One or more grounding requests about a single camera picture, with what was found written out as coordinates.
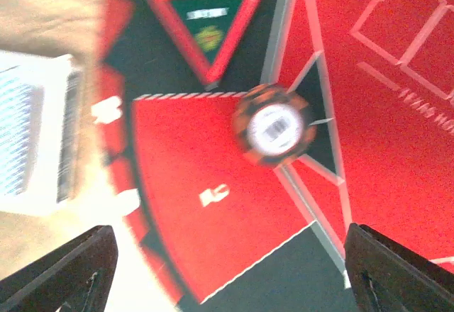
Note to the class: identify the triangular all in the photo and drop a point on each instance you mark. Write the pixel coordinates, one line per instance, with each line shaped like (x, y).
(206, 32)

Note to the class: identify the white card box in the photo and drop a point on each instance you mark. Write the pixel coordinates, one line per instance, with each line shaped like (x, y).
(52, 179)

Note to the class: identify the brown poker chip stack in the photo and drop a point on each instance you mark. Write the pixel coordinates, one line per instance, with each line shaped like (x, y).
(273, 126)

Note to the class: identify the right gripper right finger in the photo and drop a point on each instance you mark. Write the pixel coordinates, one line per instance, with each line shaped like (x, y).
(386, 276)

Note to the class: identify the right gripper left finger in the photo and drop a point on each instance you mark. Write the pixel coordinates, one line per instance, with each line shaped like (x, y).
(76, 276)

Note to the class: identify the round red black poker mat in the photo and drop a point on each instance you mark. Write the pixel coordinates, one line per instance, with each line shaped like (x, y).
(223, 234)

